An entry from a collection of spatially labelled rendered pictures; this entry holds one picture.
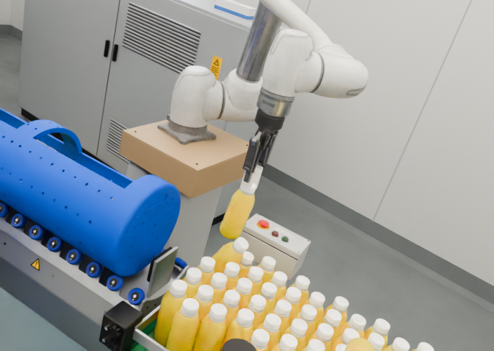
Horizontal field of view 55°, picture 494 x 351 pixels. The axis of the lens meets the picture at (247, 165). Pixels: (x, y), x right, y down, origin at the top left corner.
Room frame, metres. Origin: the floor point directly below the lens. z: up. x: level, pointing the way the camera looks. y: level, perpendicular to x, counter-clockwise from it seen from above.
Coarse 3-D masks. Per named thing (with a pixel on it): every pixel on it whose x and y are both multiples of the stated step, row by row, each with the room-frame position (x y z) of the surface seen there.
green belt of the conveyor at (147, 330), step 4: (156, 320) 0.99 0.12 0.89; (152, 324) 0.97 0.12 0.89; (144, 328) 0.96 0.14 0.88; (148, 328) 0.95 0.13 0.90; (152, 328) 0.95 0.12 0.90; (144, 332) 0.93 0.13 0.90; (148, 332) 0.93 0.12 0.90; (152, 332) 0.94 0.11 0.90; (148, 336) 0.92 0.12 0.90; (152, 336) 0.92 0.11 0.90; (132, 344) 0.88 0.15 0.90; (136, 344) 0.88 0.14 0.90; (140, 344) 0.89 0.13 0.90; (132, 348) 0.87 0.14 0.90; (136, 348) 0.87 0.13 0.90; (140, 348) 0.87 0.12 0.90; (144, 348) 0.88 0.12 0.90
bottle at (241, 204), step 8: (240, 192) 1.17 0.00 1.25; (232, 200) 1.17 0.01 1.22; (240, 200) 1.16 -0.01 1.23; (248, 200) 1.16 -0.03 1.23; (232, 208) 1.16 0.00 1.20; (240, 208) 1.16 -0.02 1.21; (248, 208) 1.16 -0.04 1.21; (224, 216) 1.18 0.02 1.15; (232, 216) 1.16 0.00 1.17; (240, 216) 1.16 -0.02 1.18; (224, 224) 1.17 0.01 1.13; (232, 224) 1.16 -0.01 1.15; (240, 224) 1.17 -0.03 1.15; (224, 232) 1.17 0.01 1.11; (232, 232) 1.16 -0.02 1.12; (240, 232) 1.18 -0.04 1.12
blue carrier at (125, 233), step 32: (0, 128) 1.20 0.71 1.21; (32, 128) 1.22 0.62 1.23; (64, 128) 1.29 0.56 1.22; (0, 160) 1.13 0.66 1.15; (32, 160) 1.12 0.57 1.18; (64, 160) 1.12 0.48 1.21; (96, 160) 1.34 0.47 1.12; (0, 192) 1.12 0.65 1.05; (32, 192) 1.07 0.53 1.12; (64, 192) 1.05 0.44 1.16; (96, 192) 1.04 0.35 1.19; (128, 192) 1.05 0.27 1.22; (160, 192) 1.10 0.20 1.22; (64, 224) 1.02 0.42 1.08; (96, 224) 0.99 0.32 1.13; (128, 224) 0.99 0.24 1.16; (160, 224) 1.13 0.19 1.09; (96, 256) 0.99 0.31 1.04; (128, 256) 1.02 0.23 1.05
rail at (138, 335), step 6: (138, 330) 0.85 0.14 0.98; (138, 336) 0.84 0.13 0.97; (144, 336) 0.84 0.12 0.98; (138, 342) 0.84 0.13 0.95; (144, 342) 0.84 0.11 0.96; (150, 342) 0.83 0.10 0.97; (156, 342) 0.83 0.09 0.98; (150, 348) 0.83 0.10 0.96; (156, 348) 0.82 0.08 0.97; (162, 348) 0.82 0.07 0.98
